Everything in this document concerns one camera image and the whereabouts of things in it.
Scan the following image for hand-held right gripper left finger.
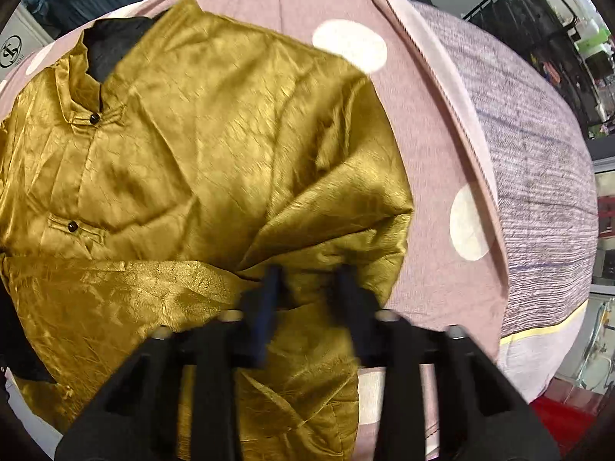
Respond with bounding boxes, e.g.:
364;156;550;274
55;264;289;461

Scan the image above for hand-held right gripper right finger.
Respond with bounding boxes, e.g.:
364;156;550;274
331;264;561;461

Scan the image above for golden satin shirt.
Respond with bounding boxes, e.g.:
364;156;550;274
0;0;416;461

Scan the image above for pink polka dot blanket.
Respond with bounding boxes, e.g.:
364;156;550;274
0;0;510;447

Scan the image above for grey striped bed sheet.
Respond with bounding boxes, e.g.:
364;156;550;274
384;0;599;390

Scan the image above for black metal rack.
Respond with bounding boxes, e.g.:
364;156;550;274
464;0;593;126

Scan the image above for green and white bottles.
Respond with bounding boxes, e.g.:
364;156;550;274
574;10;614;58

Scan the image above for white floor appliance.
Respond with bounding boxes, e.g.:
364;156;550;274
0;10;55;71

